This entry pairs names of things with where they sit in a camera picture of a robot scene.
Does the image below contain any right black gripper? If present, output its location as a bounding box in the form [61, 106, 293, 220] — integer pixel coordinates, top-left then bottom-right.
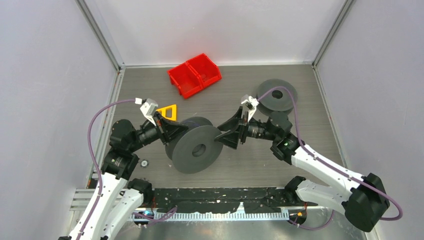
[214, 106, 279, 150]

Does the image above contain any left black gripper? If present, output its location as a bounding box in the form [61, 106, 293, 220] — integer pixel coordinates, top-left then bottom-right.
[128, 110, 188, 152]

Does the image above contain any grey spool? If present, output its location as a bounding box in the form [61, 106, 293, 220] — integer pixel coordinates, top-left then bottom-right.
[165, 116, 223, 174]
[256, 78, 298, 116]

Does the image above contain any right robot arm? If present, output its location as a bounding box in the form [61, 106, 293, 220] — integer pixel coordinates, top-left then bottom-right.
[215, 107, 390, 232]

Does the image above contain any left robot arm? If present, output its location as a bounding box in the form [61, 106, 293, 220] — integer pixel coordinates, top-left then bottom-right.
[62, 112, 188, 240]

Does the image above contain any yellow triangular plastic piece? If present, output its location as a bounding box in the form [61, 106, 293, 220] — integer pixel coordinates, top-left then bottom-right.
[156, 104, 177, 122]

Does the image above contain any small round connector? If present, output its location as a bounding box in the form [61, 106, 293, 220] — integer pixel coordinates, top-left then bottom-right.
[140, 159, 149, 168]

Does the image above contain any left red bin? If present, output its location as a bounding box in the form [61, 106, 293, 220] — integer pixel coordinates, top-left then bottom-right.
[167, 63, 203, 99]

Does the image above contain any red bin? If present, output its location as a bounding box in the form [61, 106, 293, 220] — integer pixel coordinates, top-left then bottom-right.
[186, 53, 222, 88]
[167, 63, 203, 99]

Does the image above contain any right red bin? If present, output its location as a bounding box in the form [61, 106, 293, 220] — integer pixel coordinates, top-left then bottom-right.
[186, 53, 222, 88]

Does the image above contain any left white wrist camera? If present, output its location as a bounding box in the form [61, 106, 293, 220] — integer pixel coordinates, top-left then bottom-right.
[135, 97, 158, 126]

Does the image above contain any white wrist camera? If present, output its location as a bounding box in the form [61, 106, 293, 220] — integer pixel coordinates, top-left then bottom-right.
[240, 94, 259, 122]
[135, 97, 158, 126]

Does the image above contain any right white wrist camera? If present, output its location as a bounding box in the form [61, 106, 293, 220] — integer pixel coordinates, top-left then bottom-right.
[240, 94, 259, 122]

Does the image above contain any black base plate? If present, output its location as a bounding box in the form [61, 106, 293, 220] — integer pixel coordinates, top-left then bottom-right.
[143, 187, 316, 214]

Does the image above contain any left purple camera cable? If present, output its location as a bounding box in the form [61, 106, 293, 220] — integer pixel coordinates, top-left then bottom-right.
[75, 98, 138, 240]

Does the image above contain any purple camera cable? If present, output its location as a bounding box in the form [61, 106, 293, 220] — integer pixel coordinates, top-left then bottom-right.
[257, 86, 404, 222]
[75, 98, 138, 240]

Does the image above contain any grey slotted cable duct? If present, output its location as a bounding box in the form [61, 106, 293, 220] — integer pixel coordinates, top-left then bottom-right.
[124, 211, 292, 222]

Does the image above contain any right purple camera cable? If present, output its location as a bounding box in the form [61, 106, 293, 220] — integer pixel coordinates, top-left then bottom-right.
[257, 86, 404, 222]

